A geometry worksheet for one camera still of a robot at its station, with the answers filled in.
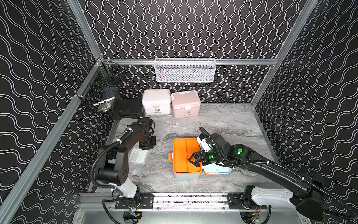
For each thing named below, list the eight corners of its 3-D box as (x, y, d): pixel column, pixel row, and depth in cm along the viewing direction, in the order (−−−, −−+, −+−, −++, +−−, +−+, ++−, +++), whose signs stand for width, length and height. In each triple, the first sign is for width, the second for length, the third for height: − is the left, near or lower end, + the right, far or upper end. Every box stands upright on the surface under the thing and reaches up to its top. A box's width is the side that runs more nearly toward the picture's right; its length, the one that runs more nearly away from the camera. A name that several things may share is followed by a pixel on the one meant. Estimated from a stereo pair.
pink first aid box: (171, 119, 113) (170, 106, 101) (172, 104, 124) (171, 90, 112) (198, 119, 113) (200, 106, 101) (197, 104, 124) (198, 90, 112)
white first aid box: (144, 115, 114) (140, 103, 103) (147, 100, 125) (144, 87, 114) (170, 115, 114) (169, 103, 103) (171, 100, 125) (170, 87, 114)
